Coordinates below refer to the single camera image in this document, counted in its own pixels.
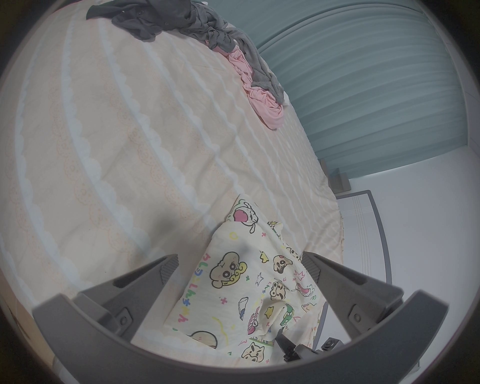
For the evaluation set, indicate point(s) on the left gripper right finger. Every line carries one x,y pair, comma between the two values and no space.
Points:
356,300

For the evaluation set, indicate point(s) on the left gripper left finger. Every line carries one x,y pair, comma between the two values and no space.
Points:
127,300

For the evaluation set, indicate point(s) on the bed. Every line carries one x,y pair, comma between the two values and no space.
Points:
131,131

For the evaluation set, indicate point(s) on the grey bedside table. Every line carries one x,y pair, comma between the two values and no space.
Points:
337,178

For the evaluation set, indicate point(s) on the pile of clothes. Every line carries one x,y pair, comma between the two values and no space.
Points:
150,15

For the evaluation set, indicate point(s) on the blue-green curtain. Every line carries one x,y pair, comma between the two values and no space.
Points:
300,18
375,93

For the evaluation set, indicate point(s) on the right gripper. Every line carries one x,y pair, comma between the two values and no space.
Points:
318,350

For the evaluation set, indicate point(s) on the white printed pyjama top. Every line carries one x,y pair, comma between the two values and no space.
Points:
232,292

